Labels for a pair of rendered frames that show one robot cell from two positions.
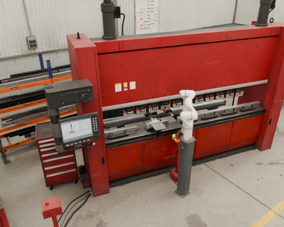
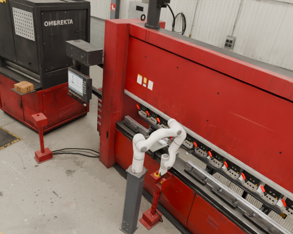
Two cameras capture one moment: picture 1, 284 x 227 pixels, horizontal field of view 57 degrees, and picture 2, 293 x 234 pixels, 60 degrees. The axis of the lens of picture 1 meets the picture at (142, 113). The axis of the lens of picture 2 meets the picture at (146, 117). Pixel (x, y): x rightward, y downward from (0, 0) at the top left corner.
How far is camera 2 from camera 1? 338 cm
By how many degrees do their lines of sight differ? 56
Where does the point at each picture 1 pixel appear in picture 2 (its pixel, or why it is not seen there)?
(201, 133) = (200, 205)
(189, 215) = not seen: outside the picture
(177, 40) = (202, 56)
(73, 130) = (73, 81)
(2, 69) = not seen: hidden behind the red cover
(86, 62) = (109, 36)
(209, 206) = not seen: outside the picture
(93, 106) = (108, 79)
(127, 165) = (127, 161)
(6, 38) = (212, 30)
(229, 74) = (275, 160)
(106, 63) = (135, 49)
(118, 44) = (145, 34)
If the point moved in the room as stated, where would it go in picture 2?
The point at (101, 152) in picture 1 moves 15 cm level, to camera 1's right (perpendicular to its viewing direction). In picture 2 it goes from (107, 126) to (109, 131)
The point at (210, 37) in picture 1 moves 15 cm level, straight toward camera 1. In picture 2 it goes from (251, 75) to (235, 74)
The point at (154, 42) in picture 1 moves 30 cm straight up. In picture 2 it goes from (176, 46) to (182, 16)
